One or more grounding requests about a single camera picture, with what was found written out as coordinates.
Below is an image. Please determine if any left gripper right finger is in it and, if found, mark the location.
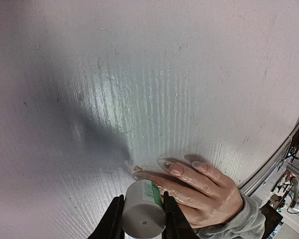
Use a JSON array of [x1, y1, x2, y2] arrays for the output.
[[163, 191, 199, 239]]

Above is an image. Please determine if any mannequin hand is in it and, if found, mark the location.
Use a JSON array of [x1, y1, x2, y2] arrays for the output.
[[133, 155, 244, 229]]

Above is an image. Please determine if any white nail polish cap brush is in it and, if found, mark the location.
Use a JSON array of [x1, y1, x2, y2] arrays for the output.
[[121, 177, 166, 239]]

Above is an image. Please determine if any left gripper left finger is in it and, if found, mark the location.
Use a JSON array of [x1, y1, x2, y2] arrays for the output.
[[88, 195, 125, 239]]

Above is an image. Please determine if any grey sleeved forearm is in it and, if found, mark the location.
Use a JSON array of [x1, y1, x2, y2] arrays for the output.
[[196, 194, 266, 239]]

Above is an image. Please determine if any aluminium front rail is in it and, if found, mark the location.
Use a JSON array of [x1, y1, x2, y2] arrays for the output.
[[239, 122, 299, 196]]

